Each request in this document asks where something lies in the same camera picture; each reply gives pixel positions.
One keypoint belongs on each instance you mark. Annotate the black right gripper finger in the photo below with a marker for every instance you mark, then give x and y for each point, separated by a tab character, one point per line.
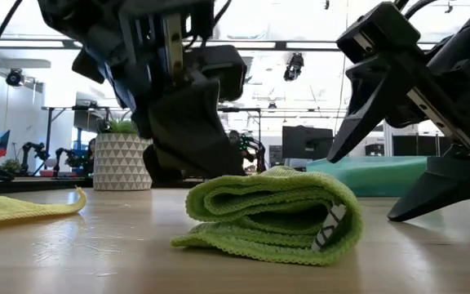
451	179
373	94

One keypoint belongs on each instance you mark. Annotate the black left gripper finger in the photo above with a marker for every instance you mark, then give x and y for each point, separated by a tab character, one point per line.
194	130
161	171

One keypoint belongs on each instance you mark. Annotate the lime microfiber towel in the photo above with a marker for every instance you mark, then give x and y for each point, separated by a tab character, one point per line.
259	192

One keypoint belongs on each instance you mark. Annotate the yellow microfiber towel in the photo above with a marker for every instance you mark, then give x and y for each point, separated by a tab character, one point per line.
19	206

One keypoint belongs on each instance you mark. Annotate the black background robot arm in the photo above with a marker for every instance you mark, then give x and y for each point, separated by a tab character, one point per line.
35	149
61	157
255	149

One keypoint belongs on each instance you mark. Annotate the person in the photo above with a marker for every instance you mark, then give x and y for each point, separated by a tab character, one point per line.
235	138

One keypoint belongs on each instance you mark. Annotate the succulent in white patterned pot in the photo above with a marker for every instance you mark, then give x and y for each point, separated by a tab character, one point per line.
121	163

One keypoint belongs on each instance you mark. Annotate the black partition panels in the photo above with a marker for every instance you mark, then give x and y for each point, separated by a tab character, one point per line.
418	145

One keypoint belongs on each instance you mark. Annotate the black beam with light strips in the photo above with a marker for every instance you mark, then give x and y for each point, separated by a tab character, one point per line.
308	45

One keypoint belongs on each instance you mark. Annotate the teal translucent plastic bin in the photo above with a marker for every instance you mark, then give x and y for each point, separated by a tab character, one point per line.
365	175

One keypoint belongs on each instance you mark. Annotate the black monitor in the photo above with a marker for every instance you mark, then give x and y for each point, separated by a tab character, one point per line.
306	143

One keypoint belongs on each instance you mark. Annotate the black ceiling spotlight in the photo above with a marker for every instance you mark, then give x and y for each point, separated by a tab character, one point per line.
292	72
14	77

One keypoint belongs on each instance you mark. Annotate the black stand pole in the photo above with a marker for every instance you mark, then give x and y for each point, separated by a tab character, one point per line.
49	139

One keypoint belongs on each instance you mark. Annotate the small green potted plant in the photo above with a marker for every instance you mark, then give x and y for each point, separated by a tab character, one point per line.
12	166

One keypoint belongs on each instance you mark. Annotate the black background rig frame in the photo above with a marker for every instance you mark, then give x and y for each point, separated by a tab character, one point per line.
235	110

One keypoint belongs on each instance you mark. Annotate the small black wall screen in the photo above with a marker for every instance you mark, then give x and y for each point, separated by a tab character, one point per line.
374	150

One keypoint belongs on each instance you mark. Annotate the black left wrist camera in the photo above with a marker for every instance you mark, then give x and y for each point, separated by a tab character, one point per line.
223	73

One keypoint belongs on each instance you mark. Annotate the black aluminium table frame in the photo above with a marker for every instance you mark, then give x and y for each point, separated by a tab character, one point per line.
35	183

